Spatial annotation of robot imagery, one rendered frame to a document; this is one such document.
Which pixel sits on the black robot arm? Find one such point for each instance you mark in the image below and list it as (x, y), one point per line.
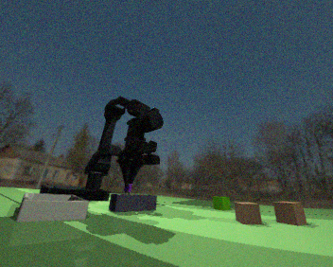
(146, 120)

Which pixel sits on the green cube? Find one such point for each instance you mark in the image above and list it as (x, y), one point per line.
(221, 203)

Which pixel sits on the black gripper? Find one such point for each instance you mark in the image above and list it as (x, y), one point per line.
(129, 167)

